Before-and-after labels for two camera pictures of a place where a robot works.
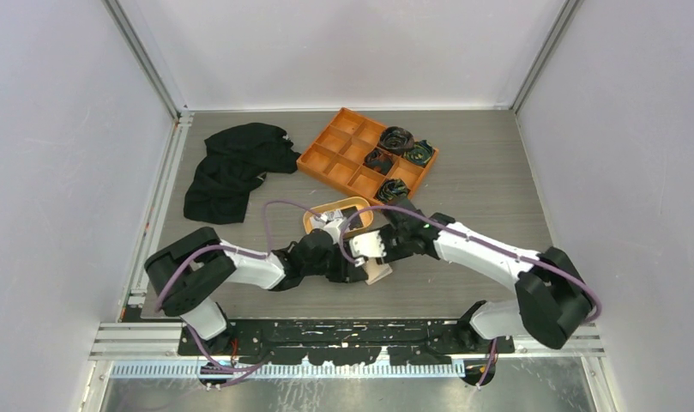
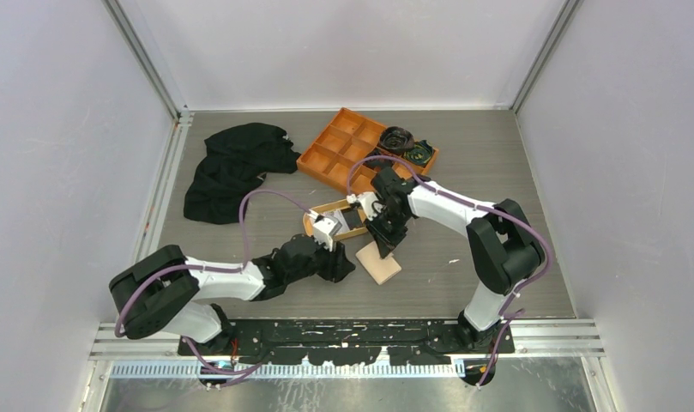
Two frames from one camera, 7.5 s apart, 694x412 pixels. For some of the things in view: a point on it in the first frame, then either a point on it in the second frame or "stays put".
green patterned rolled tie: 420,154 stays put
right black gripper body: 395,242 to 389,227
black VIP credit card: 356,222 stays put
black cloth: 234,161 stays put
